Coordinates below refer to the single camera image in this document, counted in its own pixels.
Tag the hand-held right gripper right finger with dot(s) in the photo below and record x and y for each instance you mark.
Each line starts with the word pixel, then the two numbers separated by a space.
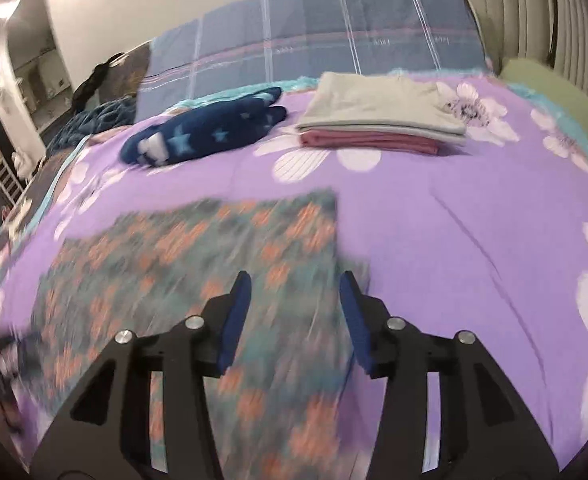
pixel 356 325

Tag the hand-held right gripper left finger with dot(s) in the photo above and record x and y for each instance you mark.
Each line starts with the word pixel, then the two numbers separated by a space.
pixel 233 322

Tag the teal floral shirt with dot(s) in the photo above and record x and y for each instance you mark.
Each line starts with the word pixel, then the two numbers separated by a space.
pixel 173 260

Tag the purple floral blanket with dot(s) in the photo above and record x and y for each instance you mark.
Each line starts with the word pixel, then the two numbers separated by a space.
pixel 449 235

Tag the folded pink garment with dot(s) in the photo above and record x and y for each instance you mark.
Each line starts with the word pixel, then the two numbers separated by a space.
pixel 364 141

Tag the navy star print rolled cloth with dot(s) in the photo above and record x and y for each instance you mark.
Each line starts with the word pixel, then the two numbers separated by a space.
pixel 208 130

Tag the white rack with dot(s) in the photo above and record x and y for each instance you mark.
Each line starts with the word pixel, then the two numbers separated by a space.
pixel 6 180

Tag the folded beige garment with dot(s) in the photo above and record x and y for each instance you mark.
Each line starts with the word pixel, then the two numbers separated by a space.
pixel 374 100

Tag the dark blue fleece blanket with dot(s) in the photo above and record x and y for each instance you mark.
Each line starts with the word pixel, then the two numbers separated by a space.
pixel 88 125

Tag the black garment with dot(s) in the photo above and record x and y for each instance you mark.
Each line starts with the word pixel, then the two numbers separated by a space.
pixel 91 85

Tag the green pillow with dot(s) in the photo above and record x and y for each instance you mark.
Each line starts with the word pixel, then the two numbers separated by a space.
pixel 549 85

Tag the white arched doorway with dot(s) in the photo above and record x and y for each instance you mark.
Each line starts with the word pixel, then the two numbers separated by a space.
pixel 38 60

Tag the beige pleated curtain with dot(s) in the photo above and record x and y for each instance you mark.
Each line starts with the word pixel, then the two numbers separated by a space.
pixel 564 20

